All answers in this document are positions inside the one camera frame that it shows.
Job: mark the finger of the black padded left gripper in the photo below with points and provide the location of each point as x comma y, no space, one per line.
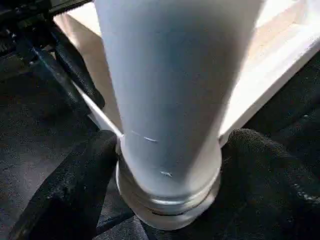
80,75
60,85

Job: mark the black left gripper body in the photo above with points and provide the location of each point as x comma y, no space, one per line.
25,25

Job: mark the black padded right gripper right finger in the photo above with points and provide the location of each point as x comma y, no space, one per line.
262,195

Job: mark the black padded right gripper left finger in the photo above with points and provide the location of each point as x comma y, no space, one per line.
75,187

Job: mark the white plastic table leg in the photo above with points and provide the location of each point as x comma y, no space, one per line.
162,75

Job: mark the white plastic table top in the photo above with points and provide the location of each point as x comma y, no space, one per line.
275,62

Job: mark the black glossy mat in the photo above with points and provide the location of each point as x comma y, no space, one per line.
37,130

